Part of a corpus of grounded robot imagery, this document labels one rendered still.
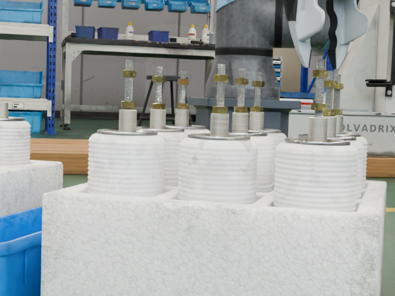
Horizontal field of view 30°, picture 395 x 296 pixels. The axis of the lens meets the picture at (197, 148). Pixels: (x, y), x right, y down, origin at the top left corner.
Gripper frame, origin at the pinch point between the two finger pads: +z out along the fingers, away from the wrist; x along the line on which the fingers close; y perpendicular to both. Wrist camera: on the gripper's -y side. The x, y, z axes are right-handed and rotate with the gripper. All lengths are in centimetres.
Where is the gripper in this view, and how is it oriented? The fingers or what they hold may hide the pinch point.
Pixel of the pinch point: (318, 57)
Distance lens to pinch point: 87.7
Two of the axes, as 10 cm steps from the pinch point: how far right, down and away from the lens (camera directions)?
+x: 9.2, 0.1, 3.9
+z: -0.4, 10.0, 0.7
